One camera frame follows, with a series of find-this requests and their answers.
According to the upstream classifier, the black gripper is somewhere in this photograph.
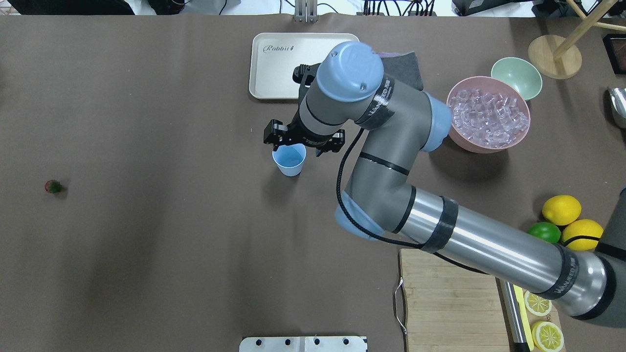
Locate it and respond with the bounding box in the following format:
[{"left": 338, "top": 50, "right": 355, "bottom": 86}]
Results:
[{"left": 263, "top": 63, "right": 346, "bottom": 156}]

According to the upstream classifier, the red strawberry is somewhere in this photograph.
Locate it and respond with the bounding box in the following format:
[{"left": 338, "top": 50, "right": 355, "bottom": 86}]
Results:
[{"left": 45, "top": 179, "right": 63, "bottom": 194}]

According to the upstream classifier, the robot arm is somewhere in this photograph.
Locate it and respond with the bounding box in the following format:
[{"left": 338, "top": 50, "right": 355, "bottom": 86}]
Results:
[{"left": 263, "top": 42, "right": 626, "bottom": 328}]

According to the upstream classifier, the light blue cup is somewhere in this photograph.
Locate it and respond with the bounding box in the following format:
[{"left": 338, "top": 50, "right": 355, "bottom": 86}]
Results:
[{"left": 272, "top": 143, "right": 307, "bottom": 177}]

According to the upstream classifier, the pile of clear ice cubes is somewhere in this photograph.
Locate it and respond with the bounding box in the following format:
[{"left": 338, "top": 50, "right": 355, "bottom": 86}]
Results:
[{"left": 447, "top": 88, "right": 531, "bottom": 150}]

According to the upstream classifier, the cream rabbit tray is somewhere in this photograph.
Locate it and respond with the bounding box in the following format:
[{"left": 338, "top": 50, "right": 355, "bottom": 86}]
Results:
[{"left": 248, "top": 33, "right": 359, "bottom": 100}]

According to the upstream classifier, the grey folded cloth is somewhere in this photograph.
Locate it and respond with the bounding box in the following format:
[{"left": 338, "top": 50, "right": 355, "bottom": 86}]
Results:
[{"left": 378, "top": 51, "right": 424, "bottom": 91}]

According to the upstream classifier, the pink bowl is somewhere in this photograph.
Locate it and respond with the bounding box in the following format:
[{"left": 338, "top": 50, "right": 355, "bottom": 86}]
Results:
[{"left": 447, "top": 76, "right": 531, "bottom": 154}]

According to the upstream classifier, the wooden cutting board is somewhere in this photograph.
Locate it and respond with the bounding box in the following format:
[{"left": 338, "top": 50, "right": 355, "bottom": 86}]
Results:
[{"left": 394, "top": 248, "right": 567, "bottom": 352}]

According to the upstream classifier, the mint green bowl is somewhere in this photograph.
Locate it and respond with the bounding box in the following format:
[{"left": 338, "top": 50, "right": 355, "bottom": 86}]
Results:
[{"left": 491, "top": 57, "right": 543, "bottom": 101}]

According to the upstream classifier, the green lime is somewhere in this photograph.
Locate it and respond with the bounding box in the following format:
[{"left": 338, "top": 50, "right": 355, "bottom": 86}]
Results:
[{"left": 526, "top": 222, "right": 561, "bottom": 243}]

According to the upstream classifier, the yellow plastic knife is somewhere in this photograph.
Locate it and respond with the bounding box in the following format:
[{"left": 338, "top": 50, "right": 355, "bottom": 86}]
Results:
[{"left": 514, "top": 285, "right": 535, "bottom": 352}]

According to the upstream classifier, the wooden stand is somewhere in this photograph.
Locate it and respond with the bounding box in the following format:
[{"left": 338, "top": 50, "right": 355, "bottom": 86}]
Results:
[{"left": 528, "top": 0, "right": 626, "bottom": 80}]

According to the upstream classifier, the yellow lemon upper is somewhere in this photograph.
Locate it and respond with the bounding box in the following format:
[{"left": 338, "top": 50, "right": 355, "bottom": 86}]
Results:
[{"left": 541, "top": 195, "right": 582, "bottom": 226}]

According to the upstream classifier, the yellow lemon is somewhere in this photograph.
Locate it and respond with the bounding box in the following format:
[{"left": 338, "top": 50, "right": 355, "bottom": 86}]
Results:
[
  {"left": 561, "top": 219, "right": 604, "bottom": 250},
  {"left": 541, "top": 195, "right": 582, "bottom": 226}
]

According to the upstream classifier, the lemon slice upper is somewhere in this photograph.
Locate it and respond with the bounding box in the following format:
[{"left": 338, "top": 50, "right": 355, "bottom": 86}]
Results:
[{"left": 523, "top": 290, "right": 553, "bottom": 317}]

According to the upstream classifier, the lemon slice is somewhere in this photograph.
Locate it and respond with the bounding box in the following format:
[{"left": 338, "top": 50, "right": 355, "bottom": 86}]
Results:
[
  {"left": 531, "top": 321, "right": 565, "bottom": 352},
  {"left": 523, "top": 290, "right": 553, "bottom": 317}
]

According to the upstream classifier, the steel muddler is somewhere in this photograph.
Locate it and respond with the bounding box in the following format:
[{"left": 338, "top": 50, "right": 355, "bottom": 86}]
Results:
[{"left": 496, "top": 279, "right": 530, "bottom": 352}]

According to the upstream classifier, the yellow lemon lower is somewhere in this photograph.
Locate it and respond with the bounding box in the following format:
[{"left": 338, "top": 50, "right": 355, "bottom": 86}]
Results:
[{"left": 561, "top": 219, "right": 604, "bottom": 250}]

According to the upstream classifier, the lemon slice lower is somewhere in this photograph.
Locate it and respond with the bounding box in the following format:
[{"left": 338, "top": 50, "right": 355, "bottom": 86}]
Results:
[{"left": 531, "top": 321, "right": 565, "bottom": 352}]

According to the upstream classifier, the steel container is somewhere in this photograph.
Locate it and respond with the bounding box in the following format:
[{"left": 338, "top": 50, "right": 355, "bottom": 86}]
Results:
[{"left": 607, "top": 88, "right": 626, "bottom": 130}]

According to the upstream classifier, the aluminium frame post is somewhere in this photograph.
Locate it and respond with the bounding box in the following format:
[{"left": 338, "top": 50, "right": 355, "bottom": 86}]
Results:
[{"left": 293, "top": 0, "right": 319, "bottom": 23}]

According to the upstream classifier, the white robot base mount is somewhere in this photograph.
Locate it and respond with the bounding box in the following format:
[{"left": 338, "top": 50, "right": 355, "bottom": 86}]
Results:
[{"left": 239, "top": 336, "right": 369, "bottom": 352}]

